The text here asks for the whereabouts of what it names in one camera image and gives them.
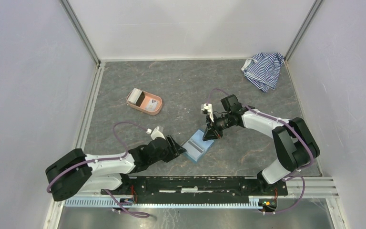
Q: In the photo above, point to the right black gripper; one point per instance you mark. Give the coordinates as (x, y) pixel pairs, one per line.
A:
(212, 131)

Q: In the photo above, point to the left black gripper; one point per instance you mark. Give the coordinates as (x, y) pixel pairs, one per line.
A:
(175, 150)

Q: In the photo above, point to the teal card holder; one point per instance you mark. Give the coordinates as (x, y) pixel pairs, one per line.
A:
(196, 147)

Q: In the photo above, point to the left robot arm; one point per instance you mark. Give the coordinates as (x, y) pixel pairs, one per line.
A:
(78, 172)

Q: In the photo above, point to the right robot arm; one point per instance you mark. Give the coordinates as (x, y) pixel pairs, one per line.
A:
(294, 144)

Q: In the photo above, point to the white VIP card in tray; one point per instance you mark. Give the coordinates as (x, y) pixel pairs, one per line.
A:
(152, 105)

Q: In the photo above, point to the stack of credit cards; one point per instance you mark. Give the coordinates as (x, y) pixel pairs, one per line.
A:
(135, 97)

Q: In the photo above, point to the pink oval tray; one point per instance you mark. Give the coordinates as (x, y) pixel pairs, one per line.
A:
(144, 101)

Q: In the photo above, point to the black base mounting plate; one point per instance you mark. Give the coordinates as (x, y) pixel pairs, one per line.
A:
(196, 189)

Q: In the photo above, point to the blue striped cloth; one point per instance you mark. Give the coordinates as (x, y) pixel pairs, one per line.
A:
(263, 70)

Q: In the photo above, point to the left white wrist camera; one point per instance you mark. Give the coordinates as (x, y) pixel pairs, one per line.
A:
(155, 133)

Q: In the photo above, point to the aluminium frame rail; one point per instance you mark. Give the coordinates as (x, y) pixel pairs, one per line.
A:
(298, 189)

